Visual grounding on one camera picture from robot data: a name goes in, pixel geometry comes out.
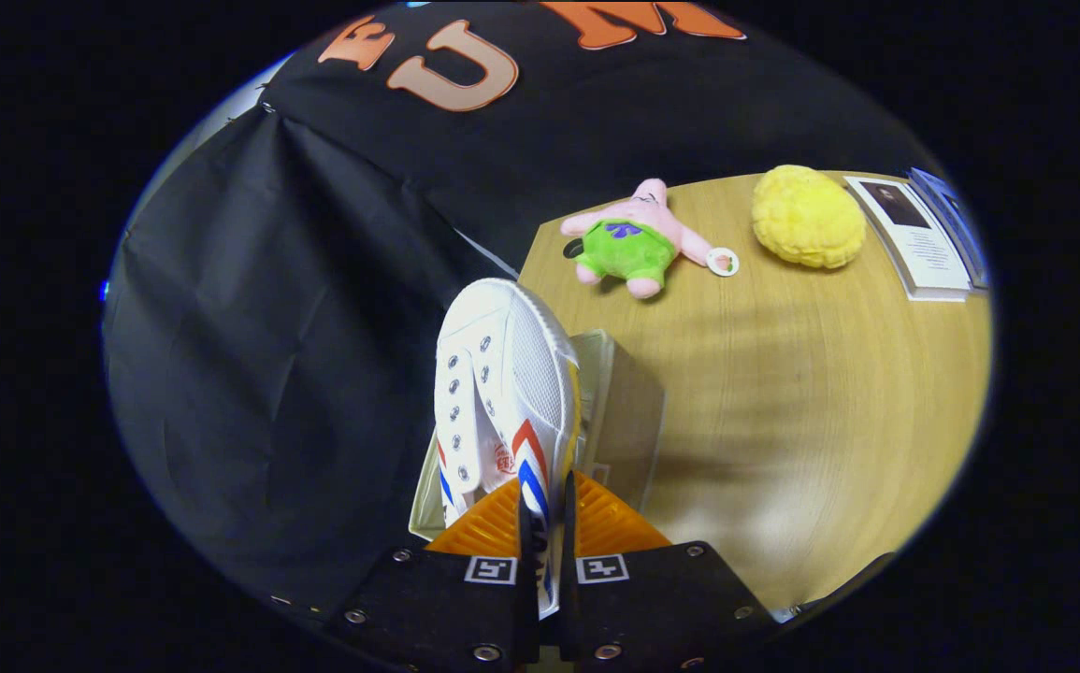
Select blue book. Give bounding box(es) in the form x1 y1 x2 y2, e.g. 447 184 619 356
907 166 989 291

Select brown fabric storage box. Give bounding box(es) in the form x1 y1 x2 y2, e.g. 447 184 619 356
409 327 667 543

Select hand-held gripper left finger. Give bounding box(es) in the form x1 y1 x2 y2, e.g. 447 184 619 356
326 472 542 672

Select white book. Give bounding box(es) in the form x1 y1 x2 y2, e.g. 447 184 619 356
843 175 975 302

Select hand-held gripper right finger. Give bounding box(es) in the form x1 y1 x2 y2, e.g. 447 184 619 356
558 469 777 672

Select yellow bread plush toy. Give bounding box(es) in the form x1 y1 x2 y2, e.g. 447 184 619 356
751 165 868 270

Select pink starfish plush toy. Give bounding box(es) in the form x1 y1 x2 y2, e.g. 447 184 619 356
560 178 741 300

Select white striped canvas shoe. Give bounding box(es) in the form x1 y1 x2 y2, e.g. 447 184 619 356
434 278 583 620

